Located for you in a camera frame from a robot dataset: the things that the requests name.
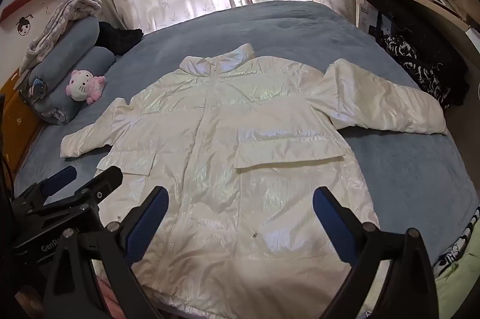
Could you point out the blue rolled quilt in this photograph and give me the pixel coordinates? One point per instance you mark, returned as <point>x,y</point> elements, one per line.
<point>67,94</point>

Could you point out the pale green cloth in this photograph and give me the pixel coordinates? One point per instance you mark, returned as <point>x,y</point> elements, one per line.
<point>465,285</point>

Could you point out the white purple striped blanket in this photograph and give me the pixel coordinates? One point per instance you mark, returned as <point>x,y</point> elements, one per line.
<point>63,15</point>

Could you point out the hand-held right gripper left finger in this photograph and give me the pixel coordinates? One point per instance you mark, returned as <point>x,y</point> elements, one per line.
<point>146,225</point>

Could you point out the white cardboard box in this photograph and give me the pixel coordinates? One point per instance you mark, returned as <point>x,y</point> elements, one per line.
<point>365,17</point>

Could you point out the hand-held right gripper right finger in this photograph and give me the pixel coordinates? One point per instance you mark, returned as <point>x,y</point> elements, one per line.
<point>333,225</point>

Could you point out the pink white cat plush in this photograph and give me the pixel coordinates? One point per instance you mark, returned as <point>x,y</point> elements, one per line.
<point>80,84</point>

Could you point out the black white printed fabric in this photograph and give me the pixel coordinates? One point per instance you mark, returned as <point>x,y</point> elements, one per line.
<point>453,251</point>

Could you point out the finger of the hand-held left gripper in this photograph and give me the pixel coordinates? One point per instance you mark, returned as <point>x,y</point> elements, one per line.
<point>107,181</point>
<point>62,177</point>

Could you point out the bed with blue cover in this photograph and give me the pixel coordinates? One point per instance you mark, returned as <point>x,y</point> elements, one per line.
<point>337,34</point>

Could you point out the white shiny puffer jacket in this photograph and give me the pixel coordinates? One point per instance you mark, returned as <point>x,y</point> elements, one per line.
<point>225,154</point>

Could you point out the cartoon face wall sticker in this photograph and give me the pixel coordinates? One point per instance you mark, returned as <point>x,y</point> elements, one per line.
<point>23,27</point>

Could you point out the black garment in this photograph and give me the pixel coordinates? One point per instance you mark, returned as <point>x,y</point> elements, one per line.
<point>442,52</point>

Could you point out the yellow headboard cushion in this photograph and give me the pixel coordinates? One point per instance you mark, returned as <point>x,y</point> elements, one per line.
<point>18,116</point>

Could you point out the black white patterned cloth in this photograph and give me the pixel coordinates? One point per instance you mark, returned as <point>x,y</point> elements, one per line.
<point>405,52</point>

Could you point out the black fuzzy cloth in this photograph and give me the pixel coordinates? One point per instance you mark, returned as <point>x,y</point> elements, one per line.
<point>120,37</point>

